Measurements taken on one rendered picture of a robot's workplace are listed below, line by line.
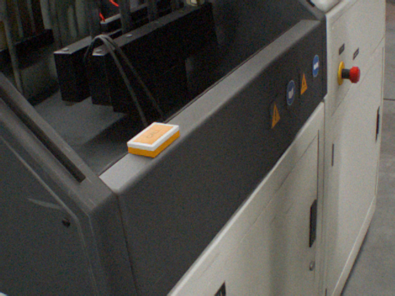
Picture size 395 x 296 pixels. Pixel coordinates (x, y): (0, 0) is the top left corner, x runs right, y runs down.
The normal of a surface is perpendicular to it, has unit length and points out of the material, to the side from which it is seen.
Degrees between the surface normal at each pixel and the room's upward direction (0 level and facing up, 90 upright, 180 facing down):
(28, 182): 90
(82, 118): 0
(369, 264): 0
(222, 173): 90
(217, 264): 90
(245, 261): 90
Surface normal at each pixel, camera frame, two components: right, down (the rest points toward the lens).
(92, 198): 0.53, -0.56
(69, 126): -0.09, -0.89
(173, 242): 0.88, 0.14
